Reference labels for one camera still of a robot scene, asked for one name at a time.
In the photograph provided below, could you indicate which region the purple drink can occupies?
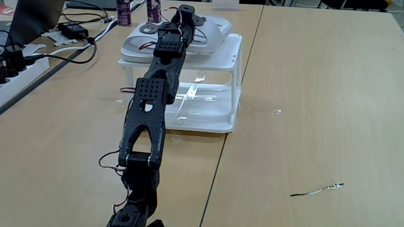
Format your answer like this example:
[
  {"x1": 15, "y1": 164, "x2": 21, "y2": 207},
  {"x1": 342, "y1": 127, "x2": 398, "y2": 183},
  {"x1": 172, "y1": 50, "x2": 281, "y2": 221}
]
[
  {"x1": 116, "y1": 0, "x2": 132, "y2": 26},
  {"x1": 146, "y1": 0, "x2": 162, "y2": 25}
]

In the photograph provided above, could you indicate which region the white two-tier box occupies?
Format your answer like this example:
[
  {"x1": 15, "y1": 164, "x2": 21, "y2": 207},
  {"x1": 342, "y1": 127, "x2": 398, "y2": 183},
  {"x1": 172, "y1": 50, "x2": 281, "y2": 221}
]
[{"x1": 118, "y1": 33, "x2": 243, "y2": 134}]

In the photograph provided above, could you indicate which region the white plastic part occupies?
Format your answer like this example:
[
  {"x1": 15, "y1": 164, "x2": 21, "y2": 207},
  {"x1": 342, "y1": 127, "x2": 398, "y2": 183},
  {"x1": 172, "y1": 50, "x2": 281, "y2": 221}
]
[{"x1": 40, "y1": 30, "x2": 78, "y2": 47}]

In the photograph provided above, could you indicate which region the black power cable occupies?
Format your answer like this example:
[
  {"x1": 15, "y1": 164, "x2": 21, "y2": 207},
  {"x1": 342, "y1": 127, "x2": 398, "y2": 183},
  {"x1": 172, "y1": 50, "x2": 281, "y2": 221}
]
[{"x1": 23, "y1": 37, "x2": 98, "y2": 65}]

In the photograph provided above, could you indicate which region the thin metal wire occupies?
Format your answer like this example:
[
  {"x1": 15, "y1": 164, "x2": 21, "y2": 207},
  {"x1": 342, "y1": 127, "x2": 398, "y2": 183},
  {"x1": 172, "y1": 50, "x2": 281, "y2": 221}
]
[{"x1": 290, "y1": 182, "x2": 345, "y2": 197}]

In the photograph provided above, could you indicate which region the black plug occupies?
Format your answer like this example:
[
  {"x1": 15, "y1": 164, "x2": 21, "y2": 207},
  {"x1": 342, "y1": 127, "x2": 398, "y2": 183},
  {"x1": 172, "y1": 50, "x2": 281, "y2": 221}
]
[{"x1": 0, "y1": 44, "x2": 35, "y2": 84}]

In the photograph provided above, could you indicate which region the white cable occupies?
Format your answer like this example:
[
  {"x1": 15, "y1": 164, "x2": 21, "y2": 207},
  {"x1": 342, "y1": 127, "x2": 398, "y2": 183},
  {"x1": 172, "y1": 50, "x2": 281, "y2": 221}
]
[{"x1": 49, "y1": 18, "x2": 119, "y2": 56}]

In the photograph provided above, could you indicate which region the white power strip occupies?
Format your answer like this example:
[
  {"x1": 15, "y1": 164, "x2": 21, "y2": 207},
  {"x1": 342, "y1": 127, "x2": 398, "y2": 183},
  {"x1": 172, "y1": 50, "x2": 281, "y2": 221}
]
[{"x1": 0, "y1": 56, "x2": 51, "y2": 108}]

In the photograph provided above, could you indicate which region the black power adapter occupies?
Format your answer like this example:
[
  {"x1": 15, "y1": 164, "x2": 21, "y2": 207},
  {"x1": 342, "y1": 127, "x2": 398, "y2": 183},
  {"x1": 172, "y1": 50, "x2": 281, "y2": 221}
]
[{"x1": 57, "y1": 21, "x2": 90, "y2": 40}]

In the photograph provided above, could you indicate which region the black chair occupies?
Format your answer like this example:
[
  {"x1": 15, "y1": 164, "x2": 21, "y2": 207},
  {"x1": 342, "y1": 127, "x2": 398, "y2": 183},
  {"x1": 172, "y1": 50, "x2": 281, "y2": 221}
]
[{"x1": 318, "y1": 0, "x2": 389, "y2": 12}]

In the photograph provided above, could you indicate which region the black laptop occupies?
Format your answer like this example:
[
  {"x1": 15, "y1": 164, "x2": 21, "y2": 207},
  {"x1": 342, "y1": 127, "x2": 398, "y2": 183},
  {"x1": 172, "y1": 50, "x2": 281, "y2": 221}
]
[{"x1": 6, "y1": 0, "x2": 66, "y2": 48}]

